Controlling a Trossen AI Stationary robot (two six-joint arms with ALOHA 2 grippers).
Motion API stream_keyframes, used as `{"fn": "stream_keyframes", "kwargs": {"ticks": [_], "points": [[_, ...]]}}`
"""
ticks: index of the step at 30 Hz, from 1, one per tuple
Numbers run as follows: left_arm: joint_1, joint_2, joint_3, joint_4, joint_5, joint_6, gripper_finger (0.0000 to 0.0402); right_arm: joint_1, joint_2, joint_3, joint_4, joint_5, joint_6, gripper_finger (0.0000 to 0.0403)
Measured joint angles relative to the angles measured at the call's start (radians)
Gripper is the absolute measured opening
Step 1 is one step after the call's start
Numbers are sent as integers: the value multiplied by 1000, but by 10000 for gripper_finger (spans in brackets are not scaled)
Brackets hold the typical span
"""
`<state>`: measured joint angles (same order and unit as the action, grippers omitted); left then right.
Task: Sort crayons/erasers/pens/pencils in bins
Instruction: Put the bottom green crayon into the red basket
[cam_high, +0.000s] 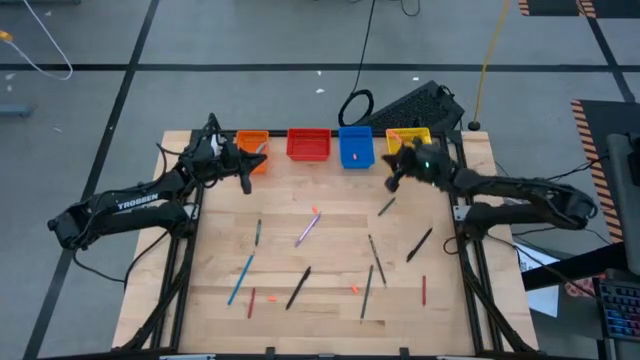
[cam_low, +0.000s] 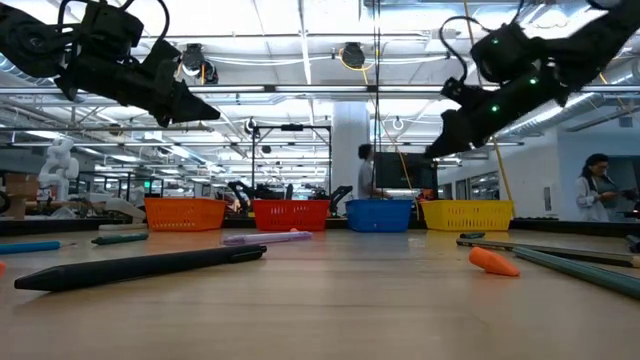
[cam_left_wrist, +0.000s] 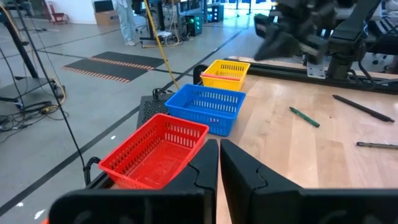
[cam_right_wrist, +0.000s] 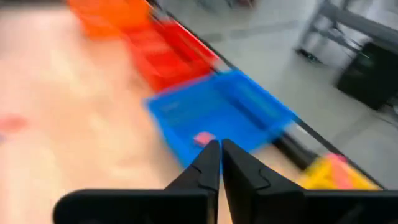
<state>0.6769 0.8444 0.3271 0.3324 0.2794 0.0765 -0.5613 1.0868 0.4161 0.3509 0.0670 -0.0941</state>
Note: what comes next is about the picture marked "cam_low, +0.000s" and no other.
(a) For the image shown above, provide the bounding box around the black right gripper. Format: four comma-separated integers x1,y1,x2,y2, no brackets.
424,94,519,157

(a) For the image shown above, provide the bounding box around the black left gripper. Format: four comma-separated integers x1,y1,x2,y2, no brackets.
107,59,221,127

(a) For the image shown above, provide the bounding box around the dark green crayon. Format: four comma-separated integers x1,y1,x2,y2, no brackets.
90,232,150,246

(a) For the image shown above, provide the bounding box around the light purple pen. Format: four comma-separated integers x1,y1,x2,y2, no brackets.
222,229,314,247

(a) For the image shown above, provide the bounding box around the black pen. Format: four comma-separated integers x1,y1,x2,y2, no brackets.
13,243,268,293

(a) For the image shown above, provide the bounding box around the green pencil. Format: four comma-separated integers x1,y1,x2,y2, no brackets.
512,247,640,301

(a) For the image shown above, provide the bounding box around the blue pencil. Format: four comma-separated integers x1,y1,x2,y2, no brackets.
0,240,77,255

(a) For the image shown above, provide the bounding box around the black monitor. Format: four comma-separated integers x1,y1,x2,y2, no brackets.
374,152,439,190

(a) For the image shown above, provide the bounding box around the yellow plastic bin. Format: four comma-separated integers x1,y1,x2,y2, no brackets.
420,199,515,232

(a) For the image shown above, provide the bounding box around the person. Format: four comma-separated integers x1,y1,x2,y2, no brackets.
574,153,640,223
357,143,392,200

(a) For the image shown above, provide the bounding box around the white pillar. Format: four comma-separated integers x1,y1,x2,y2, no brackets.
332,102,371,201

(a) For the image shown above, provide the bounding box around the blue plastic bin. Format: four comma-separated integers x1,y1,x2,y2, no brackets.
344,198,414,234

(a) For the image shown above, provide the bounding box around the orange plastic bin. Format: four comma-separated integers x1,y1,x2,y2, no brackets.
143,197,228,233

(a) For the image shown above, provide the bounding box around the red plastic bin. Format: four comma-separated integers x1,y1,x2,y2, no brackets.
251,199,331,232

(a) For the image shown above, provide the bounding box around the cardboard box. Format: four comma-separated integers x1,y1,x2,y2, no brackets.
3,172,40,221

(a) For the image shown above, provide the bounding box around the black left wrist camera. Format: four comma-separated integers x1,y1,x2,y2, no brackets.
149,40,190,96

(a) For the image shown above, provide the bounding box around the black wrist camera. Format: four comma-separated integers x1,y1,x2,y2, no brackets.
149,40,190,96
440,77,477,109

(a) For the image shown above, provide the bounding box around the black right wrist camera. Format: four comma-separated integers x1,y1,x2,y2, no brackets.
440,77,477,109

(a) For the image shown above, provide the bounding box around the black ceiling cable reel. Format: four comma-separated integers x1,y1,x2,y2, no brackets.
339,42,366,70
179,43,220,85

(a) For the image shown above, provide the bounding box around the black background rig frame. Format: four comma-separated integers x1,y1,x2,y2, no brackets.
251,123,333,201

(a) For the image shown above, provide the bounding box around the black hanging cable with coil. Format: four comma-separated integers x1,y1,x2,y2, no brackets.
370,0,382,201

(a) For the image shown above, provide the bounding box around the black aluminium table frame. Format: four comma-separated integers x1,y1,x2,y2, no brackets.
0,215,640,239

